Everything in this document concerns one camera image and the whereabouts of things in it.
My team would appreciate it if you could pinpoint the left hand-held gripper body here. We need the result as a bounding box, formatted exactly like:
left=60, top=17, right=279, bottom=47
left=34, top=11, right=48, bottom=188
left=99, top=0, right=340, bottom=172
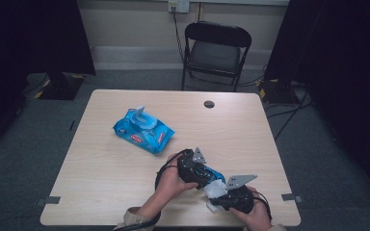
left=176, top=147, right=208, bottom=189

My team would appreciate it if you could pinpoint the dark curtain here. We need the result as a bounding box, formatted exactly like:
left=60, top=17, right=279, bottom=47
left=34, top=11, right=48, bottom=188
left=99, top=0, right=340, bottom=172
left=264, top=0, right=370, bottom=206
left=0, top=0, right=96, bottom=162

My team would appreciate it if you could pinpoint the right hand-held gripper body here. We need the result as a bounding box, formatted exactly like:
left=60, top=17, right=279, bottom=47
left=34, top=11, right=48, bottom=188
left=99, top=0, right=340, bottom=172
left=225, top=173, right=258, bottom=215

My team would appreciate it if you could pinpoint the person's left hand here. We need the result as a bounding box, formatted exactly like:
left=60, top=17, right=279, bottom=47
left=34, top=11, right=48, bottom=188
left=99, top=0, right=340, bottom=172
left=155, top=153, right=199, bottom=207

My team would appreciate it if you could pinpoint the black folding chair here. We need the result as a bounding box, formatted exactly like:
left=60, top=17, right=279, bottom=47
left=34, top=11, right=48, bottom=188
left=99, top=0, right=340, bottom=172
left=181, top=20, right=252, bottom=93

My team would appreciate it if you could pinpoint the grey tape strip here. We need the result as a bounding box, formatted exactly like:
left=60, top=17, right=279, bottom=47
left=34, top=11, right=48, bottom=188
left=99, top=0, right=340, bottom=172
left=36, top=195, right=62, bottom=207
left=280, top=192, right=304, bottom=203

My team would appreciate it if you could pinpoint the black stand base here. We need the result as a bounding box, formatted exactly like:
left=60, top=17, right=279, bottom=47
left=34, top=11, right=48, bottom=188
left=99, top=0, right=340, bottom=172
left=257, top=78, right=301, bottom=105
left=38, top=71, right=86, bottom=101

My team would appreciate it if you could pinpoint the blue wet wipes pack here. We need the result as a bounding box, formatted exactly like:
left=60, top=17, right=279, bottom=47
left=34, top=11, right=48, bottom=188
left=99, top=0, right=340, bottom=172
left=112, top=105, right=176, bottom=155

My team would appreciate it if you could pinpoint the black floor cable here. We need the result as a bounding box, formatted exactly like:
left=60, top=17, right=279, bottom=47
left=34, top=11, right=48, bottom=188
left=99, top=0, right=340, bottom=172
left=265, top=90, right=312, bottom=142

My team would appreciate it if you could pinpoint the right hand-held gripper cable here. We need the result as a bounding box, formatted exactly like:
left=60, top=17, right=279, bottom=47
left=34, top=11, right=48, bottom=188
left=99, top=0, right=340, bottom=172
left=252, top=191, right=274, bottom=223

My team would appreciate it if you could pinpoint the white wall socket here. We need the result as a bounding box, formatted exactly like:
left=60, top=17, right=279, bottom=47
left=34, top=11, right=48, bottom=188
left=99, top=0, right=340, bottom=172
left=168, top=0, right=191, bottom=13

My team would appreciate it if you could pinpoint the black socket cable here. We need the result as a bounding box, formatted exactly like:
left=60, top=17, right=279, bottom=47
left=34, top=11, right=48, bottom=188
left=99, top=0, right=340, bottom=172
left=172, top=6, right=186, bottom=63

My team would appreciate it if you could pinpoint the person's right hand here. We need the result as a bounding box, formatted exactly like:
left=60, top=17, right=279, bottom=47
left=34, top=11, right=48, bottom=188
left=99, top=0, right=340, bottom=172
left=229, top=187, right=273, bottom=231

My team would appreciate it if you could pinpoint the white wet wipe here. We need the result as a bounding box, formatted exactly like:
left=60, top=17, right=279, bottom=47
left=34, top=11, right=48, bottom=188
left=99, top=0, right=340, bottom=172
left=202, top=178, right=229, bottom=215

